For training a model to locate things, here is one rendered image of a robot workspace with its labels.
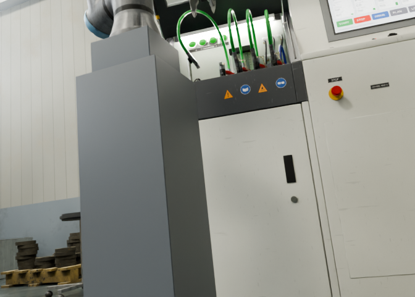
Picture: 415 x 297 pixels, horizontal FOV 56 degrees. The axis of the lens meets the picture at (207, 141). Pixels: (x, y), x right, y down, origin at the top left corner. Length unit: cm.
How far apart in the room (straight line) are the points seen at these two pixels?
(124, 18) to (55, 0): 549
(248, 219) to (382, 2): 113
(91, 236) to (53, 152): 486
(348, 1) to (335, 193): 93
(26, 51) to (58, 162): 189
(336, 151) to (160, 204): 76
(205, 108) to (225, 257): 57
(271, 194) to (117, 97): 71
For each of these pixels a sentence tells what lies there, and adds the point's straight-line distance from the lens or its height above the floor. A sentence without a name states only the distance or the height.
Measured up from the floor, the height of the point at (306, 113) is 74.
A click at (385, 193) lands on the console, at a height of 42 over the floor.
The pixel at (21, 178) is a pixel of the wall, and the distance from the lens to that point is 617.
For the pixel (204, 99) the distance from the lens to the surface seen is 155.
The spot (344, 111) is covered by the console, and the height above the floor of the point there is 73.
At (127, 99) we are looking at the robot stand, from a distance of 97.
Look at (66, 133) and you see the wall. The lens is 571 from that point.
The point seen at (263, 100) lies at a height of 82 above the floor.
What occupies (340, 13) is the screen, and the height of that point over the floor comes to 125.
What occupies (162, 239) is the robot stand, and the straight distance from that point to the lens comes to 89.
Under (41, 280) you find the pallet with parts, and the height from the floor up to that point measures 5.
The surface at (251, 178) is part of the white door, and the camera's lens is 145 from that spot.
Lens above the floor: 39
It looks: 12 degrees up
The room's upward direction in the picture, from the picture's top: 6 degrees counter-clockwise
